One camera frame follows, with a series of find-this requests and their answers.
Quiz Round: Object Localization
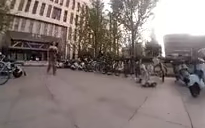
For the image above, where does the row of parked bicycles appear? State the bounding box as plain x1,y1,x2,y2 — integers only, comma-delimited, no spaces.
56,57,169,78

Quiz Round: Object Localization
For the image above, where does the row of trees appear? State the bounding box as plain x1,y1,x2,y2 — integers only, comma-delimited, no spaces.
69,0,159,63

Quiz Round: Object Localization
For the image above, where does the person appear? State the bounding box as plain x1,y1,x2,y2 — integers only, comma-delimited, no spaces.
46,42,60,76
137,62,158,88

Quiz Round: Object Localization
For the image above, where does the large beige office building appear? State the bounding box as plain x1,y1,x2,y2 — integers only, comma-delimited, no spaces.
0,0,93,63

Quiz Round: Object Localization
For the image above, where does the grey building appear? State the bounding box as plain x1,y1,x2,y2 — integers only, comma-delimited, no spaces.
162,32,205,59

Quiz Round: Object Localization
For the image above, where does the white motor scooter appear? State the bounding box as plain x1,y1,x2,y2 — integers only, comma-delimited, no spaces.
174,48,205,98

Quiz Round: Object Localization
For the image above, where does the parked bicycle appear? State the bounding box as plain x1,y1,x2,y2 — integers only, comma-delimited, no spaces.
0,52,27,86

